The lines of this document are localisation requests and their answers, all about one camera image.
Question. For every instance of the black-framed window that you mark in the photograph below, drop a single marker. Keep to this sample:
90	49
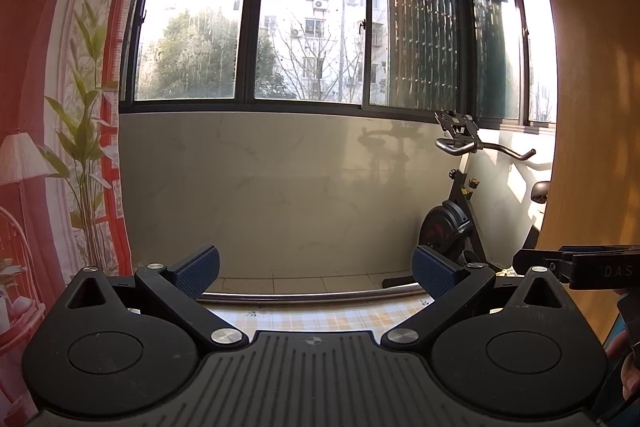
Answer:
252	32

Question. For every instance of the dark slatted window grille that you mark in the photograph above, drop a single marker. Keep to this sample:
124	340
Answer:
425	37

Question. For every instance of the wooden board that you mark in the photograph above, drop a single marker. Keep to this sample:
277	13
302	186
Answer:
590	82

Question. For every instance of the telescopic metal pole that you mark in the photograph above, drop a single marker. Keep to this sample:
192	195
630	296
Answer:
300	294

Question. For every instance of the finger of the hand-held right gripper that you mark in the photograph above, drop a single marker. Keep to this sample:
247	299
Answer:
600	250
555	263

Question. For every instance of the black exercise bike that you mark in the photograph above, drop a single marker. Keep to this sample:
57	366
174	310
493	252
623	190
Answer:
450	227

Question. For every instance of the checked floral tablecloth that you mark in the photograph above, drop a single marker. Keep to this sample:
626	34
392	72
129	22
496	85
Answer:
325	319

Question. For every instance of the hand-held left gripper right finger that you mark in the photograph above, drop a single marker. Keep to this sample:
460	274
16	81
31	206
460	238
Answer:
432	274

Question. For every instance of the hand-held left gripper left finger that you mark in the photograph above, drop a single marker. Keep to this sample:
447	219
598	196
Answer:
197	269

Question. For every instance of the person's right hand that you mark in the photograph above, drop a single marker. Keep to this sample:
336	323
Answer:
627	372

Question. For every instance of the red printed plant curtain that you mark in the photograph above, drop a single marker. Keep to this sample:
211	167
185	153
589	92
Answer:
50	107

